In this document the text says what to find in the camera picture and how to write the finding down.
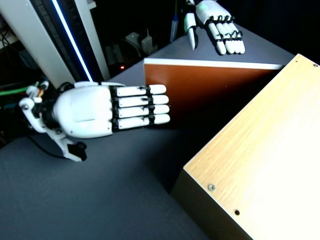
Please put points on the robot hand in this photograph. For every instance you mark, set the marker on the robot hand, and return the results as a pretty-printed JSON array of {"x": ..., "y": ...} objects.
[
  {"x": 208, "y": 11},
  {"x": 85, "y": 110}
]

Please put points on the reddish-brown wooden panel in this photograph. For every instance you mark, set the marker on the reddish-brown wooden panel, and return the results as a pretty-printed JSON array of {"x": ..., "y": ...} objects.
[{"x": 200, "y": 82}]

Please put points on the light wooden box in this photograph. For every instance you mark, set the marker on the light wooden box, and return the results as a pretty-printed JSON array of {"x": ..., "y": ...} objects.
[{"x": 262, "y": 150}]

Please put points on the white power adapter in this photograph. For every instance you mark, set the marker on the white power adapter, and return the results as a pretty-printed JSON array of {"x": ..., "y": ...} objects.
[{"x": 148, "y": 42}]

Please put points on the grey power adapter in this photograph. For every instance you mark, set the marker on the grey power adapter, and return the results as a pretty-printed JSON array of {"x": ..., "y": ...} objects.
[{"x": 132, "y": 39}]

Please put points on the grey table cloth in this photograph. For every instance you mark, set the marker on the grey table cloth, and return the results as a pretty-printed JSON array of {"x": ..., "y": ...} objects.
[{"x": 75, "y": 200}]

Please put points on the white column with light strip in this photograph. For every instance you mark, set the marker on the white column with light strip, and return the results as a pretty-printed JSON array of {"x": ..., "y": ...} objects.
[{"x": 30, "y": 30}]

